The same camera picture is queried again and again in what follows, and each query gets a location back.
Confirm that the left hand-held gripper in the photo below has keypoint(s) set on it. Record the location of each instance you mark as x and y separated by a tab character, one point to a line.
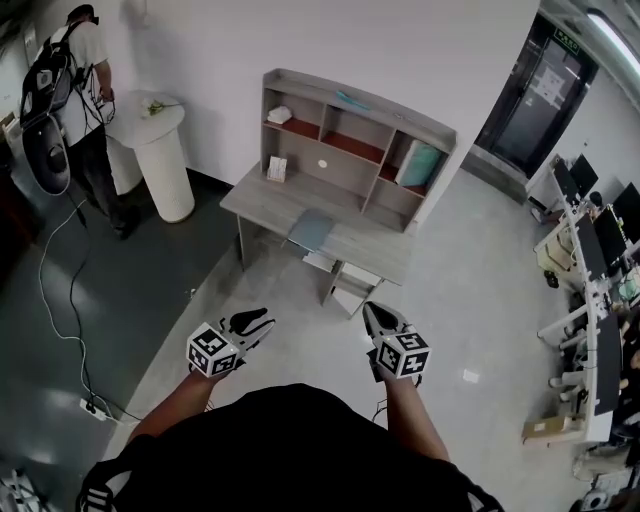
211	350

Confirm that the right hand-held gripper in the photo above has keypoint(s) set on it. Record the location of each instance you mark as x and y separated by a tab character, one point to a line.
402	355

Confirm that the person's left forearm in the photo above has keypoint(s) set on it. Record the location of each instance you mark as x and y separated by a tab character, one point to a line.
172	405

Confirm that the person's right forearm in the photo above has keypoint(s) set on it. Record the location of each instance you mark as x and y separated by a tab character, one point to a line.
412	425

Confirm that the white paper scrap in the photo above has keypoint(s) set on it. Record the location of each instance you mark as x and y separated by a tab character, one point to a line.
470	375

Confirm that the grey wooden desk with hutch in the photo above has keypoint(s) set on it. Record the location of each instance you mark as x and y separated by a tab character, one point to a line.
280	205

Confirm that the person's black shirt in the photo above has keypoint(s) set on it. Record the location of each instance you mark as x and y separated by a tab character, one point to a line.
280	450

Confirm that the teal book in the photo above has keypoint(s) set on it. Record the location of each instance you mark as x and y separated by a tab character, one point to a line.
419	164

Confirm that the white power strip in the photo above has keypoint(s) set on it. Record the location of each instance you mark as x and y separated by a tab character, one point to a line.
94	409

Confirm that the cardboard box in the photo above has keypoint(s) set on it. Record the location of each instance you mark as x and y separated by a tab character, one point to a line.
550	429

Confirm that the white cylinder stand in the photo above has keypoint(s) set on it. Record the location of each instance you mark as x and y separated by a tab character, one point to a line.
122	165

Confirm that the stack of white cloths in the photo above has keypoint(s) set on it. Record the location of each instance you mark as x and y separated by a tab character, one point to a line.
278	115

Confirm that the long white office desk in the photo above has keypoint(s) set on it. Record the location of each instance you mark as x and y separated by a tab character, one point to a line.
592	310

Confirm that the teal flat item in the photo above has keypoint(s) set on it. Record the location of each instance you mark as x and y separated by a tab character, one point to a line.
353	100

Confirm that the black computer monitor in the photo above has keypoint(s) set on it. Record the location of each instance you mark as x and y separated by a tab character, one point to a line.
628	204
608	362
591	246
584	175
566	180
610	235

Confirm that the white flower bunch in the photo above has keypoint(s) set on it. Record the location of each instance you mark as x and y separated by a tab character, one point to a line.
152	107

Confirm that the black double door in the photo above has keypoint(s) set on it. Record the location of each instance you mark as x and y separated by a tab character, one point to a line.
535	95

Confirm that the green exit sign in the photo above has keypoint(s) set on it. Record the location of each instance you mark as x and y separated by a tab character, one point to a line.
569	42

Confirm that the ceiling light strip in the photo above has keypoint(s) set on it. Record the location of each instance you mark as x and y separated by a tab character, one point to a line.
612	35

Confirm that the white round pedestal table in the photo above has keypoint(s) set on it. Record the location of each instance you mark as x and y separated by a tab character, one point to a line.
165	165

